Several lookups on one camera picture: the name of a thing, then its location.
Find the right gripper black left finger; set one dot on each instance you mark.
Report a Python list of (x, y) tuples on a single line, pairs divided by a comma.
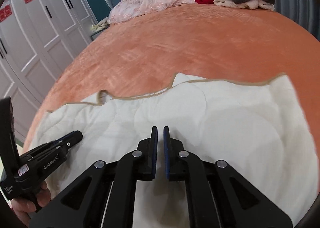
[(104, 194)]

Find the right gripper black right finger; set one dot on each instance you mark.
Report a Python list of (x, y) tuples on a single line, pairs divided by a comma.
[(218, 195)]

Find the cream quilted coat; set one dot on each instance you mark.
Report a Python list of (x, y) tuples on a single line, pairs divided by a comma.
[(259, 129)]

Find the person's left hand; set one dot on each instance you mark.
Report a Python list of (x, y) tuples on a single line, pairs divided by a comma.
[(23, 207)]

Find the orange plush bedspread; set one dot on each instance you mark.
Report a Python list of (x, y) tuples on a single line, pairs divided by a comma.
[(143, 54)]

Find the white panelled wardrobe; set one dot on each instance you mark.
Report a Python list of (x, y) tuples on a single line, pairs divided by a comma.
[(39, 39)]

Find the bedside table with clutter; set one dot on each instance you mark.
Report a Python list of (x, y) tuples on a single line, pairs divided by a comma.
[(98, 28)]

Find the pink floral quilt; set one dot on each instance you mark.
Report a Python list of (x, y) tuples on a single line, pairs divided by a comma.
[(128, 9)]

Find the beige folded garment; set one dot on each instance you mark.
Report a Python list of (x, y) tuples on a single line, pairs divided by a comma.
[(252, 4)]

